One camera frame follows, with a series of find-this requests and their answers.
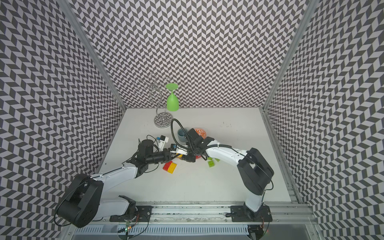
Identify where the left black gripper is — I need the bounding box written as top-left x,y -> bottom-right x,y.
147,147 -> 179,165

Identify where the red long lego brick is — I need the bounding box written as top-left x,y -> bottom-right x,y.
163,161 -> 173,172

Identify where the yellow long lego brick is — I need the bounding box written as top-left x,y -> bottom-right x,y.
167,163 -> 177,174

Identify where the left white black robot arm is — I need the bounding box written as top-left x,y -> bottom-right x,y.
54,136 -> 172,228

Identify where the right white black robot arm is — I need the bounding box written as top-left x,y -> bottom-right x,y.
185,129 -> 275,213

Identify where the green lego brick front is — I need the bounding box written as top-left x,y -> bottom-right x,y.
208,161 -> 215,168

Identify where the orange white patterned bowl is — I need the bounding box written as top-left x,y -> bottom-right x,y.
195,128 -> 207,139

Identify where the grey blue ceramic cup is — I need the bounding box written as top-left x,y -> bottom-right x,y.
177,128 -> 189,143

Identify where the green plastic wine glass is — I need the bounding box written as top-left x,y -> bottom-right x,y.
166,83 -> 179,112

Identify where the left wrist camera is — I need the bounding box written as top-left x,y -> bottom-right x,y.
156,135 -> 169,152

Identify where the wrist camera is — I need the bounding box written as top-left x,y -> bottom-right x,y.
170,144 -> 188,155
156,135 -> 169,152

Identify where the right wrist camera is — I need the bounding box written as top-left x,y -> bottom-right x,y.
170,144 -> 188,155

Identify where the chrome wire glass rack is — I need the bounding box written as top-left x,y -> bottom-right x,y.
134,74 -> 173,129

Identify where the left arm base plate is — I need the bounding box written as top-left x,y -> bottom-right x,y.
110,206 -> 153,223

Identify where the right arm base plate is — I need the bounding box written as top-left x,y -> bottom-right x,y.
225,205 -> 273,222

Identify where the white slotted cable duct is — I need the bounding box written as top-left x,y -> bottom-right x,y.
74,225 -> 249,236

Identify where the aluminium front rail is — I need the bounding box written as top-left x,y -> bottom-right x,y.
67,201 -> 317,226

